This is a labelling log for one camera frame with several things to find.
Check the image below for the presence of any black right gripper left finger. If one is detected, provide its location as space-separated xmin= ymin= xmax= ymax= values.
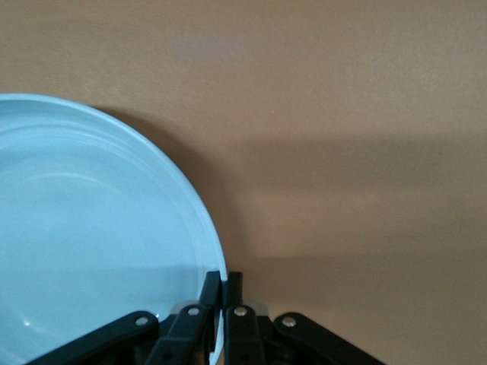
xmin=37 ymin=271 xmax=223 ymax=365

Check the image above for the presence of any brown table cover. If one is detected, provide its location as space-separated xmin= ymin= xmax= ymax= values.
xmin=0 ymin=0 xmax=487 ymax=365

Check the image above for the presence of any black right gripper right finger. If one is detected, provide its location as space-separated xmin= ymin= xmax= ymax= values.
xmin=222 ymin=271 xmax=386 ymax=365

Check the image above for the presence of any blue plate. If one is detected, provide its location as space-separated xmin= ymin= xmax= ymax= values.
xmin=0 ymin=94 xmax=230 ymax=365

